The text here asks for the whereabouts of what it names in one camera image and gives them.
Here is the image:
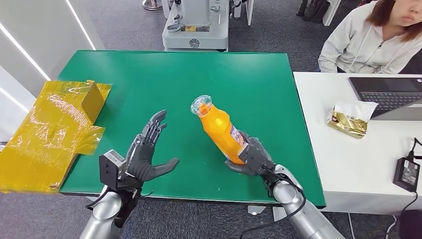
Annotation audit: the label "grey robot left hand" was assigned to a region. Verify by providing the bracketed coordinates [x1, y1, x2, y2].
[125, 110, 180, 183]

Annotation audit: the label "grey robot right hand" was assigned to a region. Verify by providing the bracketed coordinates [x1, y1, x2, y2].
[225, 131, 276, 177]

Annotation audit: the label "orange plastic bottle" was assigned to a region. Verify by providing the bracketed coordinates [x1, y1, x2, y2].
[190, 95, 248, 165]

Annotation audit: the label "grey table foot plate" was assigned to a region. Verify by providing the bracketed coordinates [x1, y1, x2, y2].
[247, 206, 267, 217]
[273, 207, 288, 222]

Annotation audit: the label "white desk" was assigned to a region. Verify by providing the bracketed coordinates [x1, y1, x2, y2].
[293, 72, 422, 217]

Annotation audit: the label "gold snack packet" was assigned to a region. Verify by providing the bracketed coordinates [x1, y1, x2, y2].
[326, 101, 379, 140]

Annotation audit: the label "yellow taped cardboard box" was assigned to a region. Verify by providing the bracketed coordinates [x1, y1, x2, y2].
[0, 80, 112, 195]

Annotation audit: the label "green table mat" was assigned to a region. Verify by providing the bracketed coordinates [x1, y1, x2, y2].
[58, 50, 327, 209]

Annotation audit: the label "grey machine base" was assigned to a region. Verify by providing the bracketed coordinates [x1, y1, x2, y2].
[161, 0, 230, 52]

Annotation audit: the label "grey laptop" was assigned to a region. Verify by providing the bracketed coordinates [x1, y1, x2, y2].
[348, 77, 422, 122]

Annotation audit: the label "white furniture panel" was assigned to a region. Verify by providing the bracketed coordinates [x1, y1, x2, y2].
[232, 0, 254, 26]

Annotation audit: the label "black power adapter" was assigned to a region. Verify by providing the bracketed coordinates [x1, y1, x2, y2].
[393, 157, 421, 193]

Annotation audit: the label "person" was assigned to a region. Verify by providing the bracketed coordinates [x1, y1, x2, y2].
[317, 0, 422, 75]

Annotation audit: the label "black shoes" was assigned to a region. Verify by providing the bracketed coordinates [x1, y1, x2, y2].
[296, 0, 330, 24]

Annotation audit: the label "chrome stand base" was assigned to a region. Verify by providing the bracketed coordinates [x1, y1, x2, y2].
[142, 0, 163, 11]

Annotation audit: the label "white furniture leg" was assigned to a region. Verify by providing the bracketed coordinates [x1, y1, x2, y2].
[322, 0, 342, 27]

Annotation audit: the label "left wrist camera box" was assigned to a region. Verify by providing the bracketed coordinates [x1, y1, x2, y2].
[99, 149, 127, 192]

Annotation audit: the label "white cable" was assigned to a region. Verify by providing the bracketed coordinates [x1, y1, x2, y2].
[386, 216, 399, 239]

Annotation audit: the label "black adapter cable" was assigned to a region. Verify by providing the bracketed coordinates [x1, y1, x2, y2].
[400, 137, 422, 215]

